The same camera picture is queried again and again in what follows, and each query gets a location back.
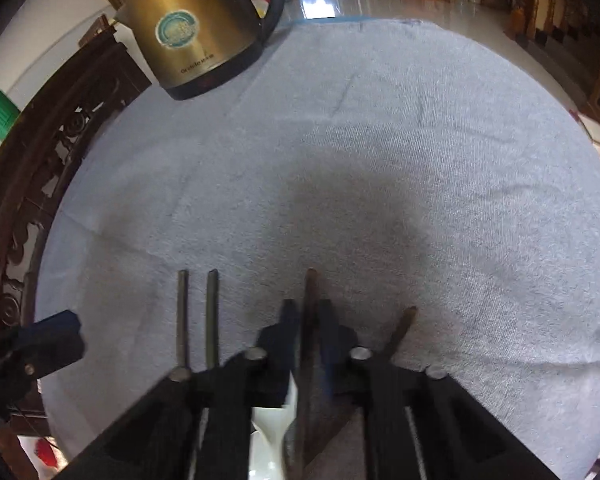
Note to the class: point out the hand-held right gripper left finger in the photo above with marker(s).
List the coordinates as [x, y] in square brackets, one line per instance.
[287, 322]

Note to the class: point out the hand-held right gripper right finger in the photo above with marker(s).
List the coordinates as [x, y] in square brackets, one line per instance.
[326, 332]

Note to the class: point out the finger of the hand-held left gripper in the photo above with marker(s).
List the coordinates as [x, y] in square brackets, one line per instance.
[55, 340]

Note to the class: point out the brown wooden chopstick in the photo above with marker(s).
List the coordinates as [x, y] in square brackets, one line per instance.
[310, 285]
[405, 325]

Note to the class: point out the white ceramic spoon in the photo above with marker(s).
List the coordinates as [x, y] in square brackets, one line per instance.
[267, 430]

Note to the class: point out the carved wooden table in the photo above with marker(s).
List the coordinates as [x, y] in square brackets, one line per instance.
[45, 160]

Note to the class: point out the grey terry towel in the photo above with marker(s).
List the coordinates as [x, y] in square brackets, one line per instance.
[380, 160]

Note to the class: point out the gold electric kettle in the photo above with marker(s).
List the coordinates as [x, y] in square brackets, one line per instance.
[190, 60]

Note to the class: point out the wooden chair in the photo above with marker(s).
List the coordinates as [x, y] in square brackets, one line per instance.
[97, 30]

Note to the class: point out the wooden staircase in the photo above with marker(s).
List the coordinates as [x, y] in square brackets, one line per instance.
[570, 20]

